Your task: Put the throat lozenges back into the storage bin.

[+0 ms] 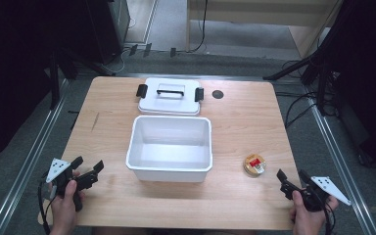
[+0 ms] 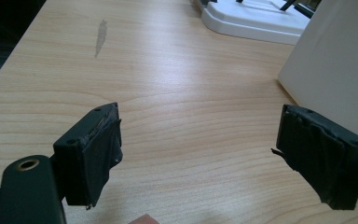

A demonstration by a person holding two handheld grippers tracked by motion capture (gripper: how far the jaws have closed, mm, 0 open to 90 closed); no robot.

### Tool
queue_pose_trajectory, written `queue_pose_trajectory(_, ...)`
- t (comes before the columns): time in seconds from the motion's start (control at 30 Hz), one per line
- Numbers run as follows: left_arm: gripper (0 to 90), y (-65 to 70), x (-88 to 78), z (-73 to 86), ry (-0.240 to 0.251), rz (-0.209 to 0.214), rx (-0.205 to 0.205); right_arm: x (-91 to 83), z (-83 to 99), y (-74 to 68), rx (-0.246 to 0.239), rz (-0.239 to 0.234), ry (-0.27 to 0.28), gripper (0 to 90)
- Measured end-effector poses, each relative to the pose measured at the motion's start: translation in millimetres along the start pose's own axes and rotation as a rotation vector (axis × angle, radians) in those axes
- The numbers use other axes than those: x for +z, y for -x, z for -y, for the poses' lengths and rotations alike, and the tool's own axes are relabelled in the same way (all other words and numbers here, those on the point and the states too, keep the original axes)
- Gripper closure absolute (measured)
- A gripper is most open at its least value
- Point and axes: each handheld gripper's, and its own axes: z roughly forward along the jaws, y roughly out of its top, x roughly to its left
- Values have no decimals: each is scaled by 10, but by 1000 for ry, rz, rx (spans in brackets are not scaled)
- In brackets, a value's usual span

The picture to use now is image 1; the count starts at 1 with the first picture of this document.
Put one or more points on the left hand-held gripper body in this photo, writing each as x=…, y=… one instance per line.
x=66, y=178

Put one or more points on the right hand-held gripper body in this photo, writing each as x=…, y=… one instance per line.
x=319, y=192

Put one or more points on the round gold tin red label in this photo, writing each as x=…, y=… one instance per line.
x=254, y=165

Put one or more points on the white plastic storage box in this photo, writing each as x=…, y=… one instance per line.
x=170, y=148

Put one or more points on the person's right hand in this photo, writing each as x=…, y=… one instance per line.
x=310, y=217

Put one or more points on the person's left hand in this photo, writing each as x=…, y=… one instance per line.
x=64, y=209

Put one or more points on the black tripod stand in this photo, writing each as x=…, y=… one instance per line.
x=58, y=71
x=310, y=65

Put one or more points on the black round table grommet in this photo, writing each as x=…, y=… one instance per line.
x=217, y=94

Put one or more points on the black cabinet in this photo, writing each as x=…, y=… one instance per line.
x=109, y=29

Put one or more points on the light wooden furniture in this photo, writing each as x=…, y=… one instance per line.
x=258, y=19

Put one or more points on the silver metal floor rail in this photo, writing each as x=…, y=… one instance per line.
x=338, y=163
x=29, y=160

